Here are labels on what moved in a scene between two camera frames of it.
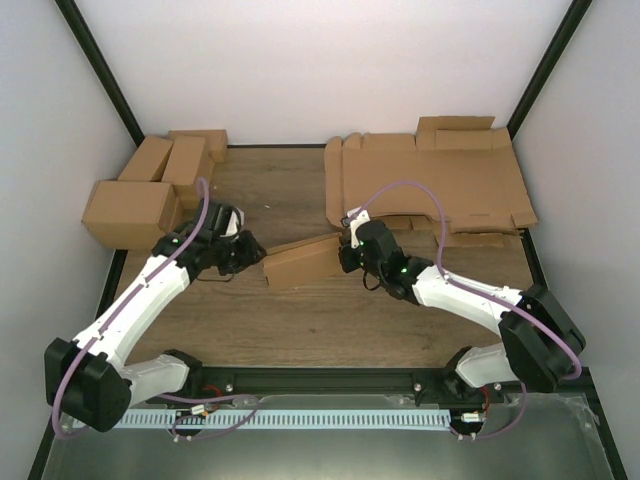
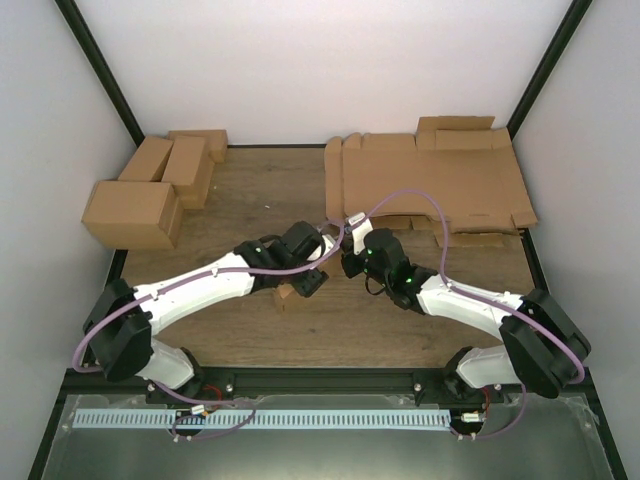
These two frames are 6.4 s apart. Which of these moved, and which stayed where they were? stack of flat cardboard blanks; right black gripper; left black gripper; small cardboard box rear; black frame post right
Moved: left black gripper
Stayed: right black gripper; black frame post right; stack of flat cardboard blanks; small cardboard box rear
